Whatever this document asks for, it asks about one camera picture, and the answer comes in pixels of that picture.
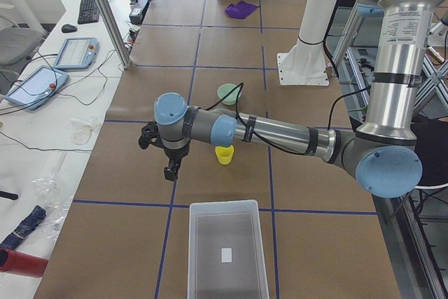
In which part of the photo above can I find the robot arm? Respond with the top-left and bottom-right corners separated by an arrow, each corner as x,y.
139,0 -> 445,198

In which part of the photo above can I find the crumpled clear plastic wrap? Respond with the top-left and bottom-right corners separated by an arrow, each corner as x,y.
31,169 -> 74,242

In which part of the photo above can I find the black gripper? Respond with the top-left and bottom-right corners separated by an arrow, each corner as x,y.
162,139 -> 190,181

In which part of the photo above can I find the clear plastic storage box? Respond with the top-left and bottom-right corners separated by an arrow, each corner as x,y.
187,200 -> 270,298

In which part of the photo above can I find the far teach pendant tablet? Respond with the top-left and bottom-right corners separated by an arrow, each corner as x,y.
53,37 -> 99,71

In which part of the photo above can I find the black power box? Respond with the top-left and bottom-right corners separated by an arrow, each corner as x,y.
129,0 -> 150,25

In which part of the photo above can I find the light green bowl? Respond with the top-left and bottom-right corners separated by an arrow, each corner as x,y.
217,83 -> 244,106

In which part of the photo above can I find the red cylinder bottle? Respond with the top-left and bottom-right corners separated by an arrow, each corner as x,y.
1,249 -> 48,278

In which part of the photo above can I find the aluminium frame post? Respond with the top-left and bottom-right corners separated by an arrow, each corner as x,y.
95,0 -> 132,69

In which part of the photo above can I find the yellow plastic cup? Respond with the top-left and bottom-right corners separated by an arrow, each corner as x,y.
215,145 -> 235,165

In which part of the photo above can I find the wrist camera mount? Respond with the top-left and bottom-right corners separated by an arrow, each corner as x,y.
138,121 -> 163,150

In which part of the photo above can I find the black keyboard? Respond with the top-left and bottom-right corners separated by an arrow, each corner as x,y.
78,0 -> 100,25

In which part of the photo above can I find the folded dark blue umbrella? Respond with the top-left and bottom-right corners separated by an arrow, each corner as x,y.
1,205 -> 46,250

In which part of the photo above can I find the purple cloth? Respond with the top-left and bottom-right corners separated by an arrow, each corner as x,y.
225,1 -> 259,20

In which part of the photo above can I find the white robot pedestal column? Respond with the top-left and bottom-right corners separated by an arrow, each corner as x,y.
277,0 -> 337,87

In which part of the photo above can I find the black computer mouse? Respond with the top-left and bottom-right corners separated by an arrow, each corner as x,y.
61,24 -> 78,34

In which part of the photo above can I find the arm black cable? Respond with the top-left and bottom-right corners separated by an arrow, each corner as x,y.
204,82 -> 372,155

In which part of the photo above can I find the teach pendant tablet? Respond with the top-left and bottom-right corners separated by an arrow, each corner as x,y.
5,66 -> 69,110
53,37 -> 99,71

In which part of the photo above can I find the near teach pendant tablet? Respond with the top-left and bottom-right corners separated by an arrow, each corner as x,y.
5,66 -> 69,110

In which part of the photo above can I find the grey office chair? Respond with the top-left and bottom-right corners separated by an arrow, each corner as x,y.
1,15 -> 44,92

